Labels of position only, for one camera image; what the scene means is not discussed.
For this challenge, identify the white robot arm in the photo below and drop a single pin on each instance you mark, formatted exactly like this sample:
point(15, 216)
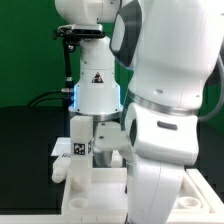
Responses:
point(143, 67)

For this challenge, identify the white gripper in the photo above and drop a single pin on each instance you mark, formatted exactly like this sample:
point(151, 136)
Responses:
point(152, 191)

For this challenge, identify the black camera on stand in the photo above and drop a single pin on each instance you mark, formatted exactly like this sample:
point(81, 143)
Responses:
point(71, 36)

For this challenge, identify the white marker base sheet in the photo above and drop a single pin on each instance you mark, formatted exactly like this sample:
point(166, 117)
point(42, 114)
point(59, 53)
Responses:
point(62, 147)

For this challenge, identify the white square desk top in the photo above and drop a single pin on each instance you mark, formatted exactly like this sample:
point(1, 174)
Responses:
point(106, 195)

